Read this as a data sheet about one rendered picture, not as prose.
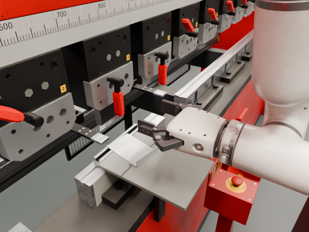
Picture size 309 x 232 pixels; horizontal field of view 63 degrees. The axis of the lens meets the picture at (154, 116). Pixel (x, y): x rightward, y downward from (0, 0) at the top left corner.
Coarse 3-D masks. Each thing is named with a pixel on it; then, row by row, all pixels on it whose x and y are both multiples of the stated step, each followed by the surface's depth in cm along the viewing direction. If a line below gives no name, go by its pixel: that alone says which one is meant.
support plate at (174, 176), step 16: (112, 160) 70; (160, 160) 70; (176, 160) 70; (192, 160) 70; (208, 160) 70; (128, 176) 65; (144, 176) 65; (160, 176) 65; (176, 176) 65; (192, 176) 65; (160, 192) 61; (176, 192) 61; (192, 192) 61
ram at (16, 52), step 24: (0, 0) 35; (24, 0) 37; (48, 0) 40; (72, 0) 44; (96, 0) 49; (168, 0) 71; (192, 0) 83; (96, 24) 50; (120, 24) 57; (0, 48) 36; (24, 48) 39; (48, 48) 43
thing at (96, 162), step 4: (136, 124) 85; (132, 128) 83; (136, 128) 83; (124, 132) 81; (128, 132) 82; (132, 132) 81; (120, 136) 79; (104, 148) 74; (108, 148) 75; (100, 152) 73; (104, 152) 74; (96, 156) 72; (100, 156) 73; (96, 160) 71; (96, 164) 72
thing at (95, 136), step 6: (78, 114) 86; (78, 120) 86; (84, 120) 89; (78, 126) 83; (78, 132) 80; (84, 132) 80; (90, 132) 80; (96, 132) 80; (90, 138) 78; (96, 138) 78; (102, 138) 78; (108, 138) 78; (102, 144) 76
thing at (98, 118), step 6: (108, 108) 67; (96, 114) 65; (102, 114) 65; (108, 114) 67; (114, 114) 70; (96, 120) 67; (102, 120) 66; (108, 120) 68; (114, 120) 72; (102, 126) 68
